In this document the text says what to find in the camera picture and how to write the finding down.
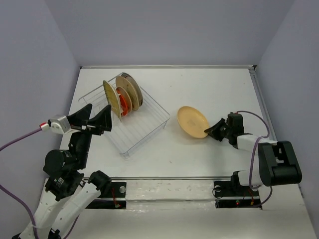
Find orange round plate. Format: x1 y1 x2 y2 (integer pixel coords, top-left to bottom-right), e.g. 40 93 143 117
117 90 131 117

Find small beige flower plate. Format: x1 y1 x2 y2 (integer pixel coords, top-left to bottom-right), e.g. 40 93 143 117
116 86 134 113

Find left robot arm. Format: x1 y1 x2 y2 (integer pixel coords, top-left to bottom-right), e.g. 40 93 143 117
14 104 112 239

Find large yellow round plate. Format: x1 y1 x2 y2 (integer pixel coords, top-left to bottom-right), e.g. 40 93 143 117
177 106 210 139

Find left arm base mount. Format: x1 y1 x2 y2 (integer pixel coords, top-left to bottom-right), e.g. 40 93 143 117
86 181 127 210

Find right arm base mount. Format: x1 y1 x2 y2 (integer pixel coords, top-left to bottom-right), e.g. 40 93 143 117
212 180 261 209

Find clear wire dish rack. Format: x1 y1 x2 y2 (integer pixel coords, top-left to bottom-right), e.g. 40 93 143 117
78 72 170 158

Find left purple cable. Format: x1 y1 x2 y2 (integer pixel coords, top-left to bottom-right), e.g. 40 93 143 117
0 128 43 239

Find yellow bamboo pattern plate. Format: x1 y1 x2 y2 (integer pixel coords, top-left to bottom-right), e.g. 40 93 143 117
103 80 122 121

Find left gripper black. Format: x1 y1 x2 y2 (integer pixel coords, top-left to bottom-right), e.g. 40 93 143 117
70 102 114 167

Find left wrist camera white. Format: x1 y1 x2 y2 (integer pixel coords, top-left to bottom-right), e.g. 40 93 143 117
40 115 72 135

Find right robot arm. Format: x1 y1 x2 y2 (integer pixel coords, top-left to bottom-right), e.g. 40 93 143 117
204 111 303 195

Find beige floral square plate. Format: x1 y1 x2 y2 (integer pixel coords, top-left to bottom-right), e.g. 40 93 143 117
116 76 140 111

